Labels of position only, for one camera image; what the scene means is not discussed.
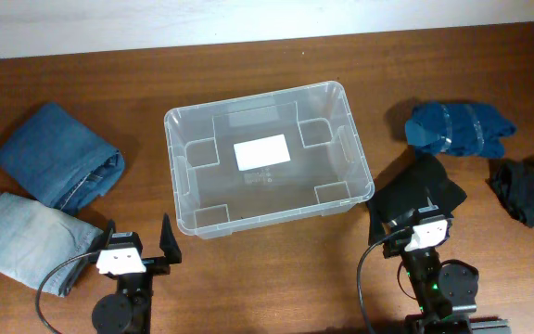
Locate dark blue jeans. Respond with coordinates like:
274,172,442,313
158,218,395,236
0,103,125,215

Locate right black camera cable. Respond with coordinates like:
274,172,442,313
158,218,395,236
356,226,412,334

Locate light blue jeans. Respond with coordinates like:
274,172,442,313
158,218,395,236
0,193,103,297

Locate clear plastic storage container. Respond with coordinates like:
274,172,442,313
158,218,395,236
164,81,375,239

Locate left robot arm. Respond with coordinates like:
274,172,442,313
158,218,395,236
88,215,182,334

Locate black cloth bundle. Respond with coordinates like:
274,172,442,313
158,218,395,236
367,153,467,245

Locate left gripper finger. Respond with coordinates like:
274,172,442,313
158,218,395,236
159,213,182,263
77,219,116,276

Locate white label in container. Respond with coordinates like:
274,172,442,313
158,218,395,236
234,135,291,172

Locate dark grey taped cloth bundle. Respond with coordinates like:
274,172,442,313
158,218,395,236
489,157,534,228

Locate black camera cable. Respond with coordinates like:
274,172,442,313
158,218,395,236
356,226,412,334
34,250,101,334

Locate left black camera cable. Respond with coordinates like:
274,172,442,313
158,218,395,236
34,250,101,334

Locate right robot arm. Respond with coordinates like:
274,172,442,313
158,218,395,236
383,205,512,334

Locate teal taped cloth bundle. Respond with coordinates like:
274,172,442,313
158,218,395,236
405,102,516,159

